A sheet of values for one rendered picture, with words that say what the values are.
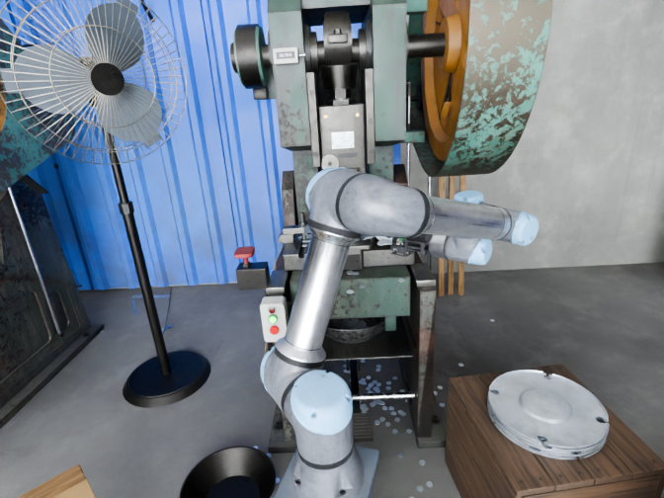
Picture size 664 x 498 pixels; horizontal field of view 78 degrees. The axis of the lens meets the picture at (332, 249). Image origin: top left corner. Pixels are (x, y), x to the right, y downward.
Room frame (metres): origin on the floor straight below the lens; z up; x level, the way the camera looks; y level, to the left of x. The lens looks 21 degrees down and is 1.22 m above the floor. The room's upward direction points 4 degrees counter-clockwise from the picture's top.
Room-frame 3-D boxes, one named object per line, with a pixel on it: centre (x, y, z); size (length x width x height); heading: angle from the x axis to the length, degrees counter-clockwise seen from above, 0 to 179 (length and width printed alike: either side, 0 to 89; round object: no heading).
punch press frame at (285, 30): (1.59, -0.06, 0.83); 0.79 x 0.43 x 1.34; 178
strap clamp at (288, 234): (1.45, 0.11, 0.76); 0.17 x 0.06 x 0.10; 88
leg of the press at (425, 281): (1.58, -0.33, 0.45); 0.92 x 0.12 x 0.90; 178
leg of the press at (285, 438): (1.59, 0.20, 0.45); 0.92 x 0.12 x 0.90; 178
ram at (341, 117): (1.40, -0.06, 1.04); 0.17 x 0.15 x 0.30; 178
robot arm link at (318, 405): (0.65, 0.04, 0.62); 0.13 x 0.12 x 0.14; 30
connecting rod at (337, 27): (1.45, -0.06, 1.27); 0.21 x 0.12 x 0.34; 178
